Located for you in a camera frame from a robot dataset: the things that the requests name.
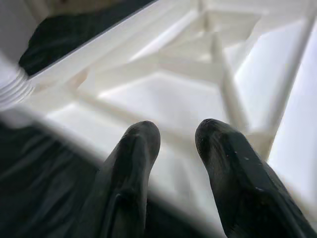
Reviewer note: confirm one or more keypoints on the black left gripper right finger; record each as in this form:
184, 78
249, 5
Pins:
242, 178

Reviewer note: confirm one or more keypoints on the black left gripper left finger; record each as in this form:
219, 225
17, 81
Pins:
128, 173

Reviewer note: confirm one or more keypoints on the white plastic table top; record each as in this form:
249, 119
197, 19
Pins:
173, 99

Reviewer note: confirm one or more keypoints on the white plastic table leg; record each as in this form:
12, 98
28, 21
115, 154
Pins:
12, 86

